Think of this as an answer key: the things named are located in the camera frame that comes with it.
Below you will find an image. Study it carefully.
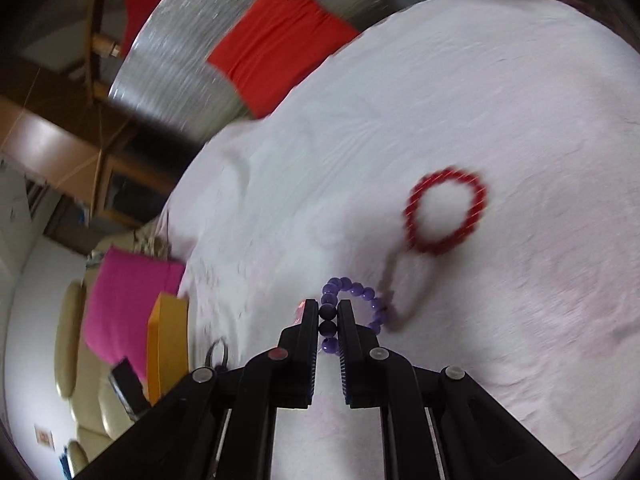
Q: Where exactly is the curved wooden frame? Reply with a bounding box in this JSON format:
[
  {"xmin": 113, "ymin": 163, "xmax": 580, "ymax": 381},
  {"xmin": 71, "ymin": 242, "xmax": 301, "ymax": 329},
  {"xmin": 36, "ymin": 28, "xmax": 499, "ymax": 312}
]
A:
[{"xmin": 0, "ymin": 95, "xmax": 191, "ymax": 231}]

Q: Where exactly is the metal bangle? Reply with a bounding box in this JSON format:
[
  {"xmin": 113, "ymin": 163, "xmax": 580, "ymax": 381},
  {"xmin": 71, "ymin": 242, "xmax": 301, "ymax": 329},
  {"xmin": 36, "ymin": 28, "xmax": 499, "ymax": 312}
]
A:
[{"xmin": 204, "ymin": 337, "xmax": 232, "ymax": 372}]

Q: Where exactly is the red bead bracelet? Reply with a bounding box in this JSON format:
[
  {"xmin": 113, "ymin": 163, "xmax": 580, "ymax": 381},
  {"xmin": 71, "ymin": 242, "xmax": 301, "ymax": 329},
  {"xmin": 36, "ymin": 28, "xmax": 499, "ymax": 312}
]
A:
[{"xmin": 402, "ymin": 166, "xmax": 489, "ymax": 256}]

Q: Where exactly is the orange box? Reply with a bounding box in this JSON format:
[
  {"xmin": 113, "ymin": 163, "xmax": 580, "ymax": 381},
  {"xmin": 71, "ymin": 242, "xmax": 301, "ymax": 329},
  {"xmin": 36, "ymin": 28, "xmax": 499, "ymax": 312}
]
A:
[{"xmin": 146, "ymin": 292, "xmax": 191, "ymax": 408}]

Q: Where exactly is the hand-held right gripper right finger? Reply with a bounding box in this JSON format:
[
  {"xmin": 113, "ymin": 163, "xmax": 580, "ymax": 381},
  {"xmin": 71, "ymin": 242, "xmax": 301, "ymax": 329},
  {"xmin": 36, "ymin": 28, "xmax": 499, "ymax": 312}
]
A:
[{"xmin": 337, "ymin": 300, "xmax": 586, "ymax": 480}]

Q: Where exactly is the red cushion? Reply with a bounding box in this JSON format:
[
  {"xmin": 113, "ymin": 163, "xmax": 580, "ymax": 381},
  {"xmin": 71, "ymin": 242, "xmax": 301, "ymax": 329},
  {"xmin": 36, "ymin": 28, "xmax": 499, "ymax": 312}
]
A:
[{"xmin": 206, "ymin": 0, "xmax": 362, "ymax": 120}]

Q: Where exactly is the wooden stair railing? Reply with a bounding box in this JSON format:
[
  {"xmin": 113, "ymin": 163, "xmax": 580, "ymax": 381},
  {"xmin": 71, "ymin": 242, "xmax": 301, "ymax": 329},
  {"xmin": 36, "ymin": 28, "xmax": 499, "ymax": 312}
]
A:
[{"xmin": 85, "ymin": 0, "xmax": 132, "ymax": 106}]

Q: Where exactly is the silver insulation panel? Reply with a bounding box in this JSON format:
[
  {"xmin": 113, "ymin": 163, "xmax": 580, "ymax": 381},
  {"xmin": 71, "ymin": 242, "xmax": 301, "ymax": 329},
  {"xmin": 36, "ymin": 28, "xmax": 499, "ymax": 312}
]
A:
[{"xmin": 107, "ymin": 0, "xmax": 381, "ymax": 141}]

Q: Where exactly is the purple bead bracelet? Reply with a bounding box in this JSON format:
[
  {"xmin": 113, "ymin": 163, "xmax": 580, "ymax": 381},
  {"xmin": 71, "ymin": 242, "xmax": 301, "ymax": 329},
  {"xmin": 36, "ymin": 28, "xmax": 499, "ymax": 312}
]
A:
[{"xmin": 319, "ymin": 276, "xmax": 390, "ymax": 356}]

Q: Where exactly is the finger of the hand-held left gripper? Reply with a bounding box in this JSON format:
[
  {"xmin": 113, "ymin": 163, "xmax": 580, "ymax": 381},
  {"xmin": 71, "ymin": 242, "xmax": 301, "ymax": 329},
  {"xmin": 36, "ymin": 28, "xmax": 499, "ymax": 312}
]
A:
[{"xmin": 109, "ymin": 357, "xmax": 152, "ymax": 421}]

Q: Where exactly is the pink cushion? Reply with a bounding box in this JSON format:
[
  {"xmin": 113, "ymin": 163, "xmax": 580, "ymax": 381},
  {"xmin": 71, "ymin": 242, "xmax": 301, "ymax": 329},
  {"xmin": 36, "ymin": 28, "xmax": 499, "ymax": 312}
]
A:
[{"xmin": 82, "ymin": 245, "xmax": 186, "ymax": 383}]

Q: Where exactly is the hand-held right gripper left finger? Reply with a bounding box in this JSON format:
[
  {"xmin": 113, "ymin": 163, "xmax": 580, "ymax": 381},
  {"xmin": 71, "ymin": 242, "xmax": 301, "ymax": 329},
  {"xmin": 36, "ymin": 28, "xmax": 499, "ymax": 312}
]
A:
[{"xmin": 75, "ymin": 299, "xmax": 321, "ymax": 480}]

